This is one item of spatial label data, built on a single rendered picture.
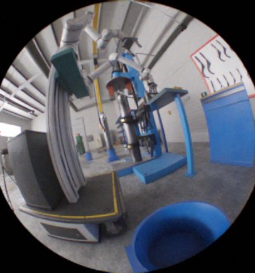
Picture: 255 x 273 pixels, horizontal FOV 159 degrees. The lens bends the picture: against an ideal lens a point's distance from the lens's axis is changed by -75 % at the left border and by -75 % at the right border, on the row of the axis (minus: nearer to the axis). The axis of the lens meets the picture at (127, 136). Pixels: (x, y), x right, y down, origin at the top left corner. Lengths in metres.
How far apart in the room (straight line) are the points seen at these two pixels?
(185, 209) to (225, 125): 1.13
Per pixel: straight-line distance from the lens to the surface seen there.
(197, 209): 0.42
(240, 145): 1.37
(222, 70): 2.63
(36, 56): 6.15
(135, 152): 1.71
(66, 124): 0.87
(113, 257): 0.73
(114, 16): 6.71
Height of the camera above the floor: 0.67
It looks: level
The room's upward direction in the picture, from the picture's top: 14 degrees counter-clockwise
